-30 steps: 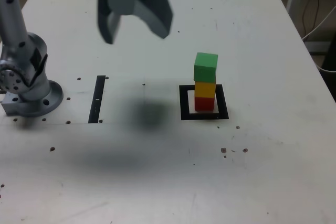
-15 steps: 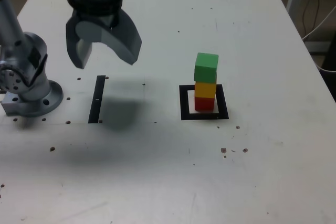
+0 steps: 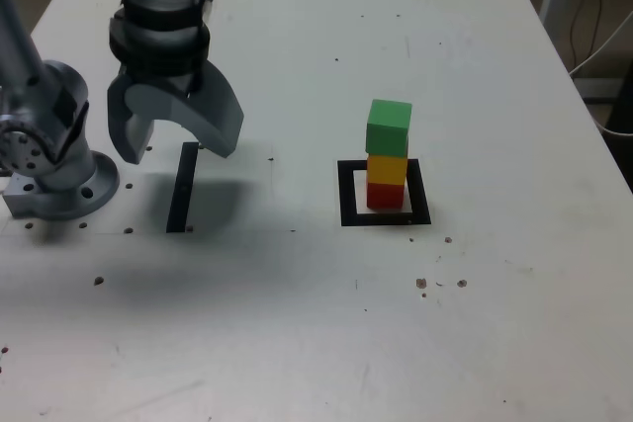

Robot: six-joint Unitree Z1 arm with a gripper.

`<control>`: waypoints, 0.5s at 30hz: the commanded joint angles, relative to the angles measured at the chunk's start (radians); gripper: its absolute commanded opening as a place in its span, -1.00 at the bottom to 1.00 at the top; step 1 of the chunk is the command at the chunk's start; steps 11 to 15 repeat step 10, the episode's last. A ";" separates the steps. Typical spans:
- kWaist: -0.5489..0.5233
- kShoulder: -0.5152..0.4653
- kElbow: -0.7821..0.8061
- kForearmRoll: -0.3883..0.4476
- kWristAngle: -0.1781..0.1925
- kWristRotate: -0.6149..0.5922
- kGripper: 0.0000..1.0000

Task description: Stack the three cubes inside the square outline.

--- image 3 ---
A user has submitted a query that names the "thin black hanging cable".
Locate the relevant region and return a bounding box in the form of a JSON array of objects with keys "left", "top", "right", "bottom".
[{"left": 568, "top": 0, "right": 603, "bottom": 63}]

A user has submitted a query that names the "red cube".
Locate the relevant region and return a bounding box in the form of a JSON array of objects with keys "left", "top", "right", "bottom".
[{"left": 365, "top": 182, "right": 407, "bottom": 211}]

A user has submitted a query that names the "yellow cube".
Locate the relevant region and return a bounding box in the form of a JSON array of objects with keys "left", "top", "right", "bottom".
[{"left": 366, "top": 153, "right": 409, "bottom": 186}]

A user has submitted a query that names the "green cube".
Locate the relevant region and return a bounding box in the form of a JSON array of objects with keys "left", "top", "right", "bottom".
[{"left": 364, "top": 99, "right": 413, "bottom": 157}]

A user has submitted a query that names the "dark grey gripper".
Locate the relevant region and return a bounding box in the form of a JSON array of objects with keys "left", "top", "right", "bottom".
[{"left": 107, "top": 59, "right": 245, "bottom": 165}]

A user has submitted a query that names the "white cable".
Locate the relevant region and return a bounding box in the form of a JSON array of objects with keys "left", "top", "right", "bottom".
[
  {"left": 591, "top": 103, "right": 633, "bottom": 137},
  {"left": 568, "top": 11, "right": 633, "bottom": 78}
]

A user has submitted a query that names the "black tape square outline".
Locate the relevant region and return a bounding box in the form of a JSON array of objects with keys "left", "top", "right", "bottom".
[{"left": 336, "top": 158, "right": 432, "bottom": 228}]

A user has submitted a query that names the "black tape strip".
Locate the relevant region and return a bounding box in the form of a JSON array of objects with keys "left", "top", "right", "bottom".
[{"left": 166, "top": 141, "right": 200, "bottom": 234}]

